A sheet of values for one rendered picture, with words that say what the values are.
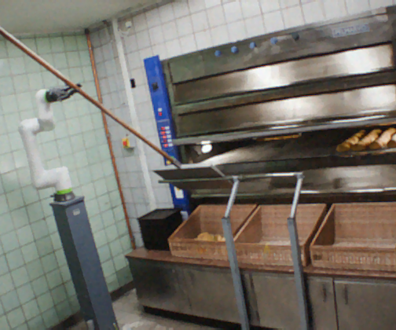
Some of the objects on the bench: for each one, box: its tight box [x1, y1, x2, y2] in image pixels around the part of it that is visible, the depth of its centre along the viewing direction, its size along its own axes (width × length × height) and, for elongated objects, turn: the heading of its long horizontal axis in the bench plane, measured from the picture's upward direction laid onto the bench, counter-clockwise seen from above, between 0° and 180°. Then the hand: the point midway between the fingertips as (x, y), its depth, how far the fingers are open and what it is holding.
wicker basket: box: [233, 204, 327, 267], centre depth 309 cm, size 49×56×28 cm
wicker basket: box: [169, 204, 257, 261], centre depth 348 cm, size 49×56×28 cm
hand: (75, 88), depth 254 cm, fingers closed on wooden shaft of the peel, 3 cm apart
